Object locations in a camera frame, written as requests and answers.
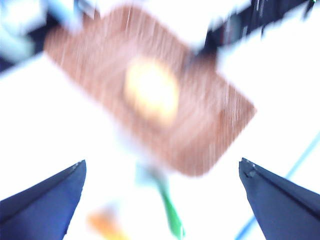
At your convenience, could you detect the orange toy corn cob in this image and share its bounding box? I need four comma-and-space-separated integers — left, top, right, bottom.
86, 207, 131, 240

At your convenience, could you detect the tan toy potato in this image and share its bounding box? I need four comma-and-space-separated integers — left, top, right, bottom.
123, 58, 181, 128

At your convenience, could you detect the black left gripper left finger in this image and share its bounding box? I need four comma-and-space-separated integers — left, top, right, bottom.
0, 159, 87, 240

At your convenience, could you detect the brown wicker basket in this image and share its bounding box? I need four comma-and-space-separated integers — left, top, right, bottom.
42, 3, 258, 178

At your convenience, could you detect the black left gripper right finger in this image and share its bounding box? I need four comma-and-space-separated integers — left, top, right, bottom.
238, 156, 320, 240

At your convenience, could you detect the blue cable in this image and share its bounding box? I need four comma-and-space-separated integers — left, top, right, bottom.
233, 132, 320, 240

